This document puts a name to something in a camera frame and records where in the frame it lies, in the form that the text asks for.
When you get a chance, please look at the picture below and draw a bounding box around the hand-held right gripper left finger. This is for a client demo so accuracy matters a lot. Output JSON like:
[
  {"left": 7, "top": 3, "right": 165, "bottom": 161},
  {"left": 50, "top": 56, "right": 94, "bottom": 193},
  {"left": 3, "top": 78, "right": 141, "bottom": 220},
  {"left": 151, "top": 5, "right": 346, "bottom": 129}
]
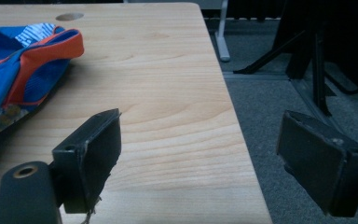
[{"left": 51, "top": 107, "right": 123, "bottom": 215}]

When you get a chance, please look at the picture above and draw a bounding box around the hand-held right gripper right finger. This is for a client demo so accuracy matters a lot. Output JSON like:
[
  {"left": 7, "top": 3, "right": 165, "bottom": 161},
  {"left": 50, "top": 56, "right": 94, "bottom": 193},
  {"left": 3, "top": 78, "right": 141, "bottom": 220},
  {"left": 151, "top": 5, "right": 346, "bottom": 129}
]
[{"left": 276, "top": 109, "right": 358, "bottom": 218}]

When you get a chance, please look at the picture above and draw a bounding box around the blue and orange garment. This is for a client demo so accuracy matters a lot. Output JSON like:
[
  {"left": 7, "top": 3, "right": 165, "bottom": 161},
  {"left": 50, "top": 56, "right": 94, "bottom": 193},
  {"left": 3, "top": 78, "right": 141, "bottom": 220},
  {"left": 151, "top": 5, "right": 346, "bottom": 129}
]
[{"left": 0, "top": 22, "right": 85, "bottom": 145}]

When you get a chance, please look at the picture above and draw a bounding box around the black stand base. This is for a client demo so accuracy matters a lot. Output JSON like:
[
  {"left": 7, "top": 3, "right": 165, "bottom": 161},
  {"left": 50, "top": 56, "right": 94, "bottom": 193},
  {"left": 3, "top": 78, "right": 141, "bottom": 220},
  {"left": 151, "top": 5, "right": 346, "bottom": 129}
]
[{"left": 232, "top": 27, "right": 358, "bottom": 118}]

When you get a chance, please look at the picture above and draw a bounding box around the white table leg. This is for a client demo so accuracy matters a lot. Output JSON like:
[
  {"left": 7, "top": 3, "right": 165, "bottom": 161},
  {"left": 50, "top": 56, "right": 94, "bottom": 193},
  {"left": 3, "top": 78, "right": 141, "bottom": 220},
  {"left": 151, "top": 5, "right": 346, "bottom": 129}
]
[{"left": 214, "top": 0, "right": 232, "bottom": 63}]

